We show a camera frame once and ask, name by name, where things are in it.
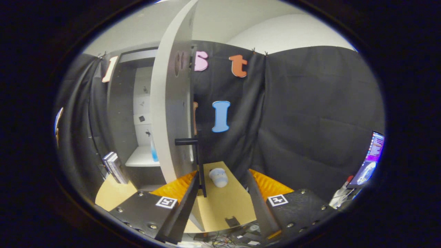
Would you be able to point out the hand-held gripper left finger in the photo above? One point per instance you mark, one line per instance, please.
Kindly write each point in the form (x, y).
(186, 206)

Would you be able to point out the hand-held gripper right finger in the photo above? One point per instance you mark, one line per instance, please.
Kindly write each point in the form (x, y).
(263, 210)

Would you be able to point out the white and blue tube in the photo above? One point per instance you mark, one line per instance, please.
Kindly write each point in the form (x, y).
(154, 153)

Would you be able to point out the white cabinet door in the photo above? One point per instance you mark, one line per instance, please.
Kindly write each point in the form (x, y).
(168, 120)

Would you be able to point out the pale blue rounded object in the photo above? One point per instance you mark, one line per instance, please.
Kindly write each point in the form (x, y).
(218, 177)

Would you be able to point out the white cabinet shelf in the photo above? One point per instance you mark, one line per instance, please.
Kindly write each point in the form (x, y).
(139, 158)

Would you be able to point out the grey cabinet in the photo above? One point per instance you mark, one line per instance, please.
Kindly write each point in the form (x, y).
(120, 113)

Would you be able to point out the black backdrop cloth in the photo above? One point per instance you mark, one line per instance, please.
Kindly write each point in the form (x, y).
(310, 103)

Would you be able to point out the lit computer monitor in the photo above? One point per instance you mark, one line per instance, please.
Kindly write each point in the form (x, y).
(370, 162)

